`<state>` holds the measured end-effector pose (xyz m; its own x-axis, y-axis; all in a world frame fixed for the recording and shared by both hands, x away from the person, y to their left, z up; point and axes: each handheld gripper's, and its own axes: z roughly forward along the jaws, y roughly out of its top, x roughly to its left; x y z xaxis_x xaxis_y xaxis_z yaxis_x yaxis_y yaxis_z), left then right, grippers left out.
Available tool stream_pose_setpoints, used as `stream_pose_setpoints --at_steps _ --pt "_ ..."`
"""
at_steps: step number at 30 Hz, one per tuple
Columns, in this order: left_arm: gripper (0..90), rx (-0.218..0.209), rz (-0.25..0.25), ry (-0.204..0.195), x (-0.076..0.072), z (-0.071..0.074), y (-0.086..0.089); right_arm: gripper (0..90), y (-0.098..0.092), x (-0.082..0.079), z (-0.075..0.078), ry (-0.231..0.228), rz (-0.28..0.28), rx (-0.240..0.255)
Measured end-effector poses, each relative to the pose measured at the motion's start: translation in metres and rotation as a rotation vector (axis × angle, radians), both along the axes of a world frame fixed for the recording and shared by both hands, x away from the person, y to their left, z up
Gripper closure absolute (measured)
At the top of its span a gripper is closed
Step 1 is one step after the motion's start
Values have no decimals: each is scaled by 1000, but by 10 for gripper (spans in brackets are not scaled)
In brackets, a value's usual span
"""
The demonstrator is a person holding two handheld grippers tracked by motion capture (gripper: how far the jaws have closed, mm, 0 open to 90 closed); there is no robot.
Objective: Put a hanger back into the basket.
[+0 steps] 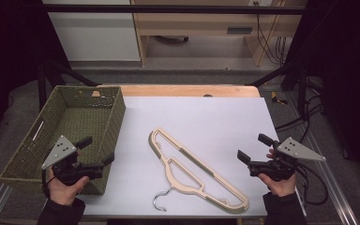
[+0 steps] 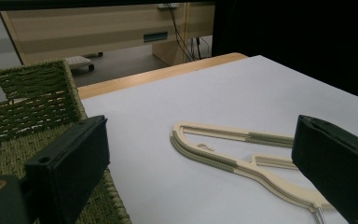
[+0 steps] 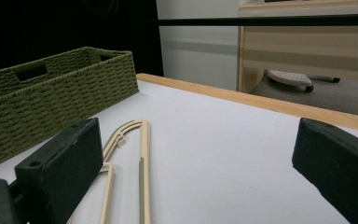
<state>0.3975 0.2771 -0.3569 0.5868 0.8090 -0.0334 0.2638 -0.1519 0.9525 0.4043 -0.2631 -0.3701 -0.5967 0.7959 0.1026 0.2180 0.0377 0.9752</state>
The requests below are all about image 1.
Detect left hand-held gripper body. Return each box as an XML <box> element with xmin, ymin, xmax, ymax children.
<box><xmin>41</xmin><ymin>134</ymin><xmax>105</xmax><ymax>186</ymax></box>

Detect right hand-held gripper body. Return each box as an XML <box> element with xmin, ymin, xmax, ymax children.
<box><xmin>248</xmin><ymin>136</ymin><xmax>326</xmax><ymax>182</ymax></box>

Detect green woven basket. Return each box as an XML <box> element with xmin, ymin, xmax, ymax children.
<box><xmin>0</xmin><ymin>84</ymin><xmax>127</xmax><ymax>196</ymax></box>

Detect person's right hand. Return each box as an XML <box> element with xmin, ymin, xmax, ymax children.
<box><xmin>257</xmin><ymin>148</ymin><xmax>298</xmax><ymax>198</ymax></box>

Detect person's left hand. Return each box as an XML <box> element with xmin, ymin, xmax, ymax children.
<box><xmin>47</xmin><ymin>173</ymin><xmax>90</xmax><ymax>206</ymax></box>

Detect yellow and black tool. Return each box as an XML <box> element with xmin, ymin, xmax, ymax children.
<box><xmin>270</xmin><ymin>91</ymin><xmax>289</xmax><ymax>106</ymax></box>

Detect white paper sheet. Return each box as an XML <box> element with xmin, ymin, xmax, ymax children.
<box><xmin>74</xmin><ymin>96</ymin><xmax>308</xmax><ymax>218</ymax></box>

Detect wooden table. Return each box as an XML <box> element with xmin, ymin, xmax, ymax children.
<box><xmin>97</xmin><ymin>83</ymin><xmax>262</xmax><ymax>98</ymax></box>

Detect dark curtain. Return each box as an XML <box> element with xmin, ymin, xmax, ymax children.
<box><xmin>0</xmin><ymin>0</ymin><xmax>71</xmax><ymax>151</ymax></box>
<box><xmin>280</xmin><ymin>0</ymin><xmax>360</xmax><ymax>188</ymax></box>

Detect white cabinet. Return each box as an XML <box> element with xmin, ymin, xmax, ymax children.
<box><xmin>41</xmin><ymin>0</ymin><xmax>142</xmax><ymax>63</ymax></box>

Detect light wooden desk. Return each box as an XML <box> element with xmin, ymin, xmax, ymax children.
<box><xmin>130</xmin><ymin>0</ymin><xmax>308</xmax><ymax>68</ymax></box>

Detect black floor cables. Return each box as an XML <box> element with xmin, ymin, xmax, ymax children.
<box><xmin>274</xmin><ymin>76</ymin><xmax>326</xmax><ymax>144</ymax></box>

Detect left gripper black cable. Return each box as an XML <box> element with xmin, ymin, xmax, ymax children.
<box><xmin>41</xmin><ymin>170</ymin><xmax>57</xmax><ymax>200</ymax></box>

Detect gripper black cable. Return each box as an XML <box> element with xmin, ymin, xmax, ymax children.
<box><xmin>41</xmin><ymin>170</ymin><xmax>57</xmax><ymax>200</ymax></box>
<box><xmin>293</xmin><ymin>161</ymin><xmax>330</xmax><ymax>206</ymax></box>

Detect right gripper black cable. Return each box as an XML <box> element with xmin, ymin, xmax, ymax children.
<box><xmin>293</xmin><ymin>161</ymin><xmax>330</xmax><ymax>206</ymax></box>

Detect black slanted frame strut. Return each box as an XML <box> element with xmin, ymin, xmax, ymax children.
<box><xmin>247</xmin><ymin>61</ymin><xmax>308</xmax><ymax>117</ymax></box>
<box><xmin>37</xmin><ymin>60</ymin><xmax>100</xmax><ymax>111</ymax></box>

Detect hanging black cables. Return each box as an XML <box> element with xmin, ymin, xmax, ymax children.
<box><xmin>254</xmin><ymin>1</ymin><xmax>288</xmax><ymax>67</ymax></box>

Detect black horizontal frame bar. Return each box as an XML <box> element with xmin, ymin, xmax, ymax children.
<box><xmin>41</xmin><ymin>3</ymin><xmax>308</xmax><ymax>15</ymax></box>

